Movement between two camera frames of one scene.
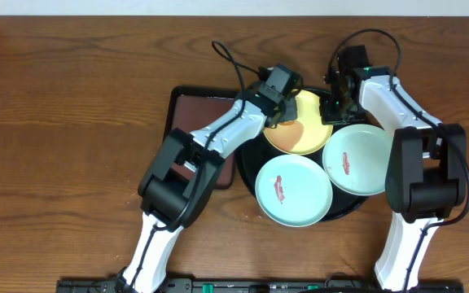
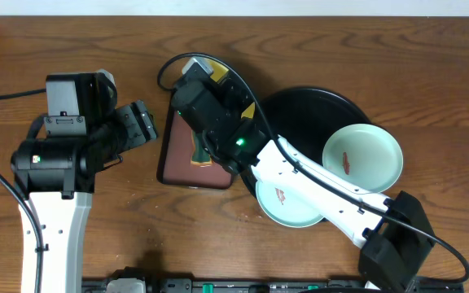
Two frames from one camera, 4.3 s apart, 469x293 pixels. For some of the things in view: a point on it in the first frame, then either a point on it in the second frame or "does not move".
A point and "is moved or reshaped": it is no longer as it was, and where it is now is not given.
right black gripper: (329, 119) → (234, 87)
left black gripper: (285, 115) → (142, 120)
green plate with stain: (356, 159) does not move
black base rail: (265, 285) does not move
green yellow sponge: (275, 120) is moved or reshaped
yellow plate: (305, 136) → (220, 72)
